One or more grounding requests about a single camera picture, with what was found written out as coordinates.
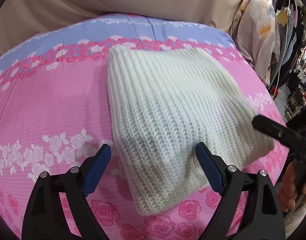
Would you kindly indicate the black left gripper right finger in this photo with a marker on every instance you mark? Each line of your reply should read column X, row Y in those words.
column 249, row 207

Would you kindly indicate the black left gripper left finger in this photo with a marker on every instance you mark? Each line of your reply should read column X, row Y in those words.
column 58, row 208

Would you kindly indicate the white red black knit sweater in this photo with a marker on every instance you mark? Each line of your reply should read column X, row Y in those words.
column 162, row 104

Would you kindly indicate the person's right hand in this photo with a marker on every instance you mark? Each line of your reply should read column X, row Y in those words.
column 288, row 193

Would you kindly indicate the cluttered dark shelf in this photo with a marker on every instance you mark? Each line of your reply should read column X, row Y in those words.
column 291, row 17

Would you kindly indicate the pink and lilac floral bedsheet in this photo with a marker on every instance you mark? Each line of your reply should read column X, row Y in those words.
column 54, row 112

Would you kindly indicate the cream floral curtain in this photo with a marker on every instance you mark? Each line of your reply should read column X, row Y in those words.
column 255, row 32

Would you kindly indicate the beige fabric headboard cover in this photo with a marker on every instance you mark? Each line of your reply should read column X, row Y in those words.
column 22, row 19

